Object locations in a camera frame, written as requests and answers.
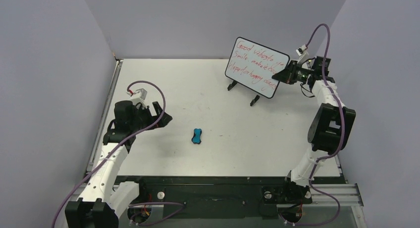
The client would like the blue whiteboard eraser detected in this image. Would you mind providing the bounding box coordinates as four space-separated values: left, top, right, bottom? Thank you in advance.
191 128 202 144

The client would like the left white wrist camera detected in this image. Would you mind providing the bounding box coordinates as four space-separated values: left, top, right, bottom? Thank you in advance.
131 88 148 101

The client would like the aluminium rail frame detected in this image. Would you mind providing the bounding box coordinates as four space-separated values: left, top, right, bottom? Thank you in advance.
90 59 359 226

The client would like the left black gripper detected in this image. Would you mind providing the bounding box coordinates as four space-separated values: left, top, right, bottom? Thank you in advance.
130 102 172 132

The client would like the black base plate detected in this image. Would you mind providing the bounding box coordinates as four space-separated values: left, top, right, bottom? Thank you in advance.
111 175 344 223

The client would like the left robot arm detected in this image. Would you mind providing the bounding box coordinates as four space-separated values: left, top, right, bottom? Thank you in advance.
64 100 172 228

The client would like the small whiteboard with red writing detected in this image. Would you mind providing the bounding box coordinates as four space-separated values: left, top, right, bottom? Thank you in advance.
225 37 291 99

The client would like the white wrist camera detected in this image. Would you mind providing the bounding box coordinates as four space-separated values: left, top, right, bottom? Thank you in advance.
296 44 309 64
131 88 148 101

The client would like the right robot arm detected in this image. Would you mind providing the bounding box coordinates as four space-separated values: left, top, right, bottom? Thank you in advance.
264 56 356 204

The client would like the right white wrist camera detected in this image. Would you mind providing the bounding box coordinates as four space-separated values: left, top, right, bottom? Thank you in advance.
296 44 309 64

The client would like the wire whiteboard stand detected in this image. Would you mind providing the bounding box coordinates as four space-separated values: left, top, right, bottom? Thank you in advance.
227 80 261 107

